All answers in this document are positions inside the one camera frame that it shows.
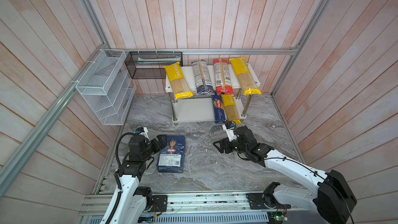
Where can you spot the red spaghetti bag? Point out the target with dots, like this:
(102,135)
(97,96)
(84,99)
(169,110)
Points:
(222,77)

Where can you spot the white wire mesh rack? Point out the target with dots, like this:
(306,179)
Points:
(106,88)

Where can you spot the black wire mesh basket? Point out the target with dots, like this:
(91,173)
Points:
(150,64)

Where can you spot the yellow Pastatime spaghetti bag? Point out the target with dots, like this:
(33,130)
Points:
(230,108)
(178,82)
(244,77)

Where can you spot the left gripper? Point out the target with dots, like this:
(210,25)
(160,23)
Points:
(163,143)

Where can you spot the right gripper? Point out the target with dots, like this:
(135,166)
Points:
(225,140)

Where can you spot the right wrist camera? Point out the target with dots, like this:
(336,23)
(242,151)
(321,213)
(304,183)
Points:
(230,127)

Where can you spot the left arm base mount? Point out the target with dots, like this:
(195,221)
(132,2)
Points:
(155,203)

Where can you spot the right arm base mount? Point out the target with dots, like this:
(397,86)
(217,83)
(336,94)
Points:
(264,201)

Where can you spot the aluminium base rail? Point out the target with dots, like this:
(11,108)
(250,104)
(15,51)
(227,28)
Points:
(179,203)

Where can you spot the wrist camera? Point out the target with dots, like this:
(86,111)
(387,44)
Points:
(230,127)
(142,131)

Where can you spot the narrow blue Barilla spaghetti box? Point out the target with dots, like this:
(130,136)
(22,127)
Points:
(218,107)

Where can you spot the wide blue Barilla pasta box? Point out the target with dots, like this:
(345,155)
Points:
(171,158)

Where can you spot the white two-tier shelf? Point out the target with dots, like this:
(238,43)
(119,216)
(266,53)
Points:
(200,108)

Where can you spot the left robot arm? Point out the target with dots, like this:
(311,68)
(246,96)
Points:
(132,204)

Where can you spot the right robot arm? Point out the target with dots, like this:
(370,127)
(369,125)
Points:
(325,193)

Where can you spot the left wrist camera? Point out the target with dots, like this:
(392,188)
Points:
(142,131)

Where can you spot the dark blue clear spaghetti bag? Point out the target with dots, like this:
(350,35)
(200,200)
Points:
(202,78)

